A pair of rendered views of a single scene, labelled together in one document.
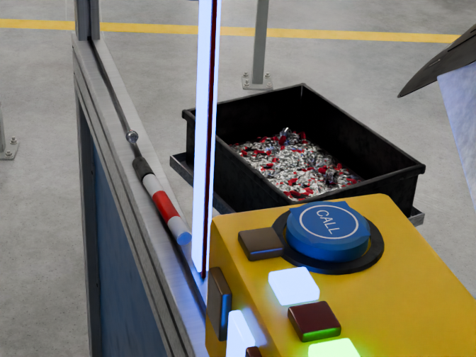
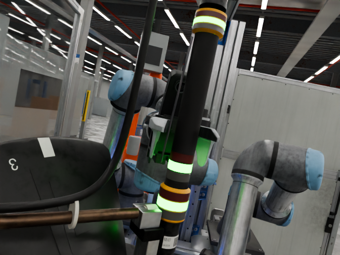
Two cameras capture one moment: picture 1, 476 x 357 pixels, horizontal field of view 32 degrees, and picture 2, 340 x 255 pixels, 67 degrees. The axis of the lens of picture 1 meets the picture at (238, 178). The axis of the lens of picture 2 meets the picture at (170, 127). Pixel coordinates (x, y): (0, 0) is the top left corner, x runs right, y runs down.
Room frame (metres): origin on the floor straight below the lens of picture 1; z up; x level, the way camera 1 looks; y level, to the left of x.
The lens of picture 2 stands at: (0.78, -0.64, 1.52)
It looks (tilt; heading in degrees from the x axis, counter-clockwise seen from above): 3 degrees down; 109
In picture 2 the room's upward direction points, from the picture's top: 11 degrees clockwise
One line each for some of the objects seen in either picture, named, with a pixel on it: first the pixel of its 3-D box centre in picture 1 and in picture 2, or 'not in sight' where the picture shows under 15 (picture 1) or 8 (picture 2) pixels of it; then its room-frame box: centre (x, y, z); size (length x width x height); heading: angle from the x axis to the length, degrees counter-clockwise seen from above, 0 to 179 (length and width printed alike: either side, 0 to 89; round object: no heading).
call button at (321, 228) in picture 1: (327, 233); not in sight; (0.33, -0.04, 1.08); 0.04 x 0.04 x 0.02
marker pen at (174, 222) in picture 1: (160, 197); not in sight; (0.67, 0.07, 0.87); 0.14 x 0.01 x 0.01; 24
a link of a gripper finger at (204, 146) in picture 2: not in sight; (203, 147); (0.71, -0.27, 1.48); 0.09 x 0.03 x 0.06; 136
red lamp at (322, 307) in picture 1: (314, 321); not in sight; (0.27, -0.04, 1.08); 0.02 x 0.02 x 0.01; 20
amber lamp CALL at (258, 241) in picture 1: (261, 243); not in sight; (0.32, -0.01, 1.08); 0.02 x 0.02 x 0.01; 20
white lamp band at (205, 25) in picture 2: not in sight; (207, 31); (0.69, -0.30, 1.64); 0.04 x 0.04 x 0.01
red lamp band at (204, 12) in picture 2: not in sight; (210, 19); (0.69, -0.30, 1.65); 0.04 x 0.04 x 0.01
